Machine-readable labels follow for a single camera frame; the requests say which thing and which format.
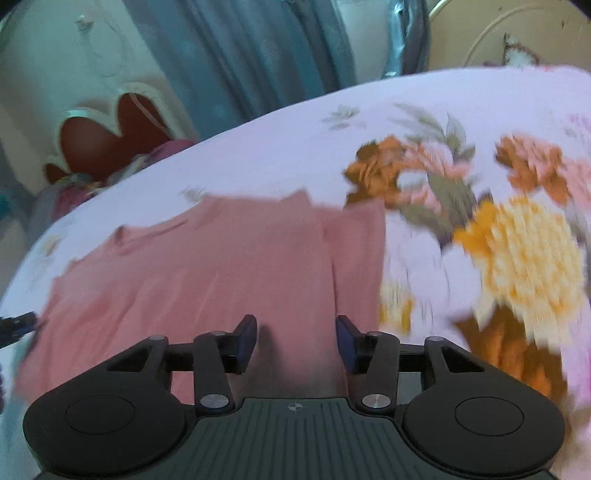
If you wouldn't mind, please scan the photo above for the white charging cable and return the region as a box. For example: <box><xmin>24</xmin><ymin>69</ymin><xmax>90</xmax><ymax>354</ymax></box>
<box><xmin>78</xmin><ymin>14</ymin><xmax>175</xmax><ymax>139</ymax></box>

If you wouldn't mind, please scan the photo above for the bright window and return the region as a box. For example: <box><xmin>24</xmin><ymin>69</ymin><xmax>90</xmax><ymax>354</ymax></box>
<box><xmin>336</xmin><ymin>0</ymin><xmax>403</xmax><ymax>80</ymax></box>

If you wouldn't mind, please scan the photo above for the pink long-sleeve sweatshirt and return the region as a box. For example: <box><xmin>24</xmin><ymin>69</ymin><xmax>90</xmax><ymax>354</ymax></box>
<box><xmin>16</xmin><ymin>188</ymin><xmax>387</xmax><ymax>404</ymax></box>

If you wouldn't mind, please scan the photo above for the small patterned pillow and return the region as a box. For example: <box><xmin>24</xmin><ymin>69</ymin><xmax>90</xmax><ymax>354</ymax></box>
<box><xmin>504</xmin><ymin>34</ymin><xmax>539</xmax><ymax>68</ymax></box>

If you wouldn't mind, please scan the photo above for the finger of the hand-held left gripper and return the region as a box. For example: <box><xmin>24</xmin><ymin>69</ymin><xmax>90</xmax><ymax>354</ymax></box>
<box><xmin>0</xmin><ymin>311</ymin><xmax>38</xmax><ymax>350</ymax></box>

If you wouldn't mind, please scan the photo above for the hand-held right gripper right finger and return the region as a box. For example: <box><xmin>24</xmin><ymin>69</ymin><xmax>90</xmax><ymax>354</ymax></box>
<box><xmin>335</xmin><ymin>315</ymin><xmax>509</xmax><ymax>416</ymax></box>

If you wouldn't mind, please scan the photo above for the floral bed sheet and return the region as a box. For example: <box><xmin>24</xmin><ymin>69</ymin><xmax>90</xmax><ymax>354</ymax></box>
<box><xmin>0</xmin><ymin>65</ymin><xmax>591</xmax><ymax>480</ymax></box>

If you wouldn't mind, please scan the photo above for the red scalloped headboard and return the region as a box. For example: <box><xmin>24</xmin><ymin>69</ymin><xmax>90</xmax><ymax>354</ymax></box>
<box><xmin>42</xmin><ymin>83</ymin><xmax>191</xmax><ymax>185</ymax></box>

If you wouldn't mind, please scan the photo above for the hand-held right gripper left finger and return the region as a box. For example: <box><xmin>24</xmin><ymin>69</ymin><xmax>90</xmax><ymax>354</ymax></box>
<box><xmin>60</xmin><ymin>315</ymin><xmax>258</xmax><ymax>416</ymax></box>

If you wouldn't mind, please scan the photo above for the pile of grey and pink clothes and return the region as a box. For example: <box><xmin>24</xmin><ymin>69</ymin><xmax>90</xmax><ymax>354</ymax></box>
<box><xmin>30</xmin><ymin>138</ymin><xmax>197</xmax><ymax>232</ymax></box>

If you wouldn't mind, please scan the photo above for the blue patterned curtain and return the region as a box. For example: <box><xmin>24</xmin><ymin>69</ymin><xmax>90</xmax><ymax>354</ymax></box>
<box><xmin>124</xmin><ymin>0</ymin><xmax>354</xmax><ymax>141</ymax></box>
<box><xmin>383</xmin><ymin>0</ymin><xmax>431</xmax><ymax>78</ymax></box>

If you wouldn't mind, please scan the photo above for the cream round headboard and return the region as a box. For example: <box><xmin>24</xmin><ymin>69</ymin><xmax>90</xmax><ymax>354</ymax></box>
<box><xmin>427</xmin><ymin>0</ymin><xmax>591</xmax><ymax>70</ymax></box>

